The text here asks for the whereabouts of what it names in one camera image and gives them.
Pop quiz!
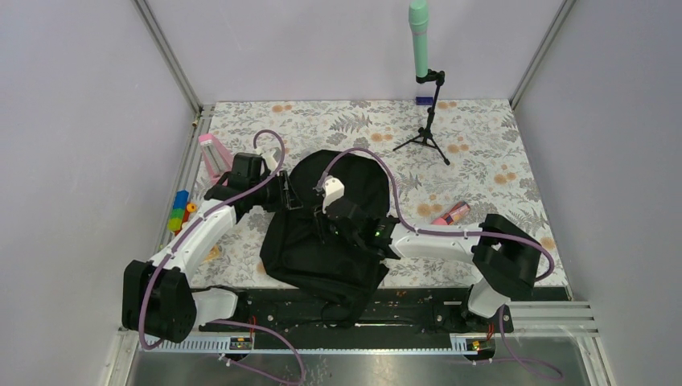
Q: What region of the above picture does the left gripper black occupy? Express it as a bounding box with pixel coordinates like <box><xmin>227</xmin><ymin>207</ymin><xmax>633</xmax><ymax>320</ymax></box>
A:
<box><xmin>250</xmin><ymin>170</ymin><xmax>302</xmax><ymax>212</ymax></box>

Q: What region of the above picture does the black student backpack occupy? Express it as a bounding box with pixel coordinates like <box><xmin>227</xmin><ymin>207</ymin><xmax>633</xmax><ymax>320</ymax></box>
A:
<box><xmin>260</xmin><ymin>150</ymin><xmax>390</xmax><ymax>328</ymax></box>

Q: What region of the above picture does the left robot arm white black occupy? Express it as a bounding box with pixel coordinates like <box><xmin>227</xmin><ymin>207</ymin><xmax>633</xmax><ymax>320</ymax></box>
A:
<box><xmin>121</xmin><ymin>153</ymin><xmax>296</xmax><ymax>343</ymax></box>

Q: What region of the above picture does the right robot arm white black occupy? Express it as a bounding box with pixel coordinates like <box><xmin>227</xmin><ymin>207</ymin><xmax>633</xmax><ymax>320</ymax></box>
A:
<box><xmin>321</xmin><ymin>197</ymin><xmax>540</xmax><ymax>331</ymax></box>

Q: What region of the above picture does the pink metronome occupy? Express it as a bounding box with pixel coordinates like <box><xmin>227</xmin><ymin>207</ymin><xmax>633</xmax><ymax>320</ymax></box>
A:
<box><xmin>198</xmin><ymin>133</ymin><xmax>234</xmax><ymax>183</ymax></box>

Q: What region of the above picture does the colourful toy block train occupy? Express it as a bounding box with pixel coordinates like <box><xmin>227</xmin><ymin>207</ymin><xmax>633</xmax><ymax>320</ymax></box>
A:
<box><xmin>166</xmin><ymin>190</ymin><xmax>198</xmax><ymax>235</ymax></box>

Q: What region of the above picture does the orange snack packet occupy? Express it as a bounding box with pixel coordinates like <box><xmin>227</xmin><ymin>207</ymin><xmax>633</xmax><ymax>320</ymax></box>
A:
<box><xmin>203</xmin><ymin>245</ymin><xmax>221</xmax><ymax>262</ymax></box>

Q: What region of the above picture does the black tripod microphone stand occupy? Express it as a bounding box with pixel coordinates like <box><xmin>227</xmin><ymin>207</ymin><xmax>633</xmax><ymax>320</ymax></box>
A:
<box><xmin>392</xmin><ymin>69</ymin><xmax>450</xmax><ymax>166</ymax></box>

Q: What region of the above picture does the floral table mat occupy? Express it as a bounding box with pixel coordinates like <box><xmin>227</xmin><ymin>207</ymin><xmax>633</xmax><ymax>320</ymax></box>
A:
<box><xmin>191</xmin><ymin>99</ymin><xmax>568</xmax><ymax>288</ymax></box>

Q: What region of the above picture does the pink tube container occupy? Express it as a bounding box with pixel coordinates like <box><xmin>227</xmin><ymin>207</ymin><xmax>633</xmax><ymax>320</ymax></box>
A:
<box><xmin>431</xmin><ymin>201</ymin><xmax>470</xmax><ymax>225</ymax></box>

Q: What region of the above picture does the small blue block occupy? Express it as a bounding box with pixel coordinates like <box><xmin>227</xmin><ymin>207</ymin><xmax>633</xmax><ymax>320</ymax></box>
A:
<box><xmin>415</xmin><ymin>96</ymin><xmax>433</xmax><ymax>105</ymax></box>

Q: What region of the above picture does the green microphone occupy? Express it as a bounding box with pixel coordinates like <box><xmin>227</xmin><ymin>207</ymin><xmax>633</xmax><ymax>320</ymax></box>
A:
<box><xmin>408</xmin><ymin>0</ymin><xmax>429</xmax><ymax>78</ymax></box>

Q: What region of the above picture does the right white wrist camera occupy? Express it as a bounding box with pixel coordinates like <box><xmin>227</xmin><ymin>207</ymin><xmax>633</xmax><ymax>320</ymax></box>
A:
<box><xmin>322</xmin><ymin>176</ymin><xmax>345</xmax><ymax>214</ymax></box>

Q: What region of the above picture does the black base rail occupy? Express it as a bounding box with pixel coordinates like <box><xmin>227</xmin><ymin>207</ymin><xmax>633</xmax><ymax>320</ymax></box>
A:
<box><xmin>197</xmin><ymin>285</ymin><xmax>516</xmax><ymax>351</ymax></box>

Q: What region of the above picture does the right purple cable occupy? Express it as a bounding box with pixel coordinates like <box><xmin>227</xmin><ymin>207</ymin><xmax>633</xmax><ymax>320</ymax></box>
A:
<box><xmin>315</xmin><ymin>147</ymin><xmax>565</xmax><ymax>383</ymax></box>

